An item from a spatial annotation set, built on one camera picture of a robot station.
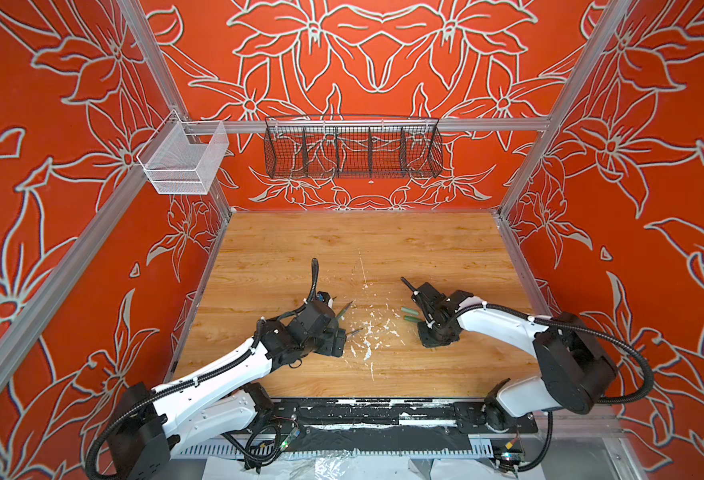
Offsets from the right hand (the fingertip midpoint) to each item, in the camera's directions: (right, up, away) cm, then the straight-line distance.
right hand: (424, 340), depth 86 cm
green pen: (-24, +7, +6) cm, 26 cm away
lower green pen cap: (-3, +6, +3) cm, 7 cm away
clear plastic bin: (-76, +57, +8) cm, 95 cm away
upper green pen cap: (-4, +8, +3) cm, 9 cm away
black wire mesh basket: (-22, +61, +11) cm, 66 cm away
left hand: (-26, +4, -7) cm, 28 cm away
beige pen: (-21, +2, +1) cm, 21 cm away
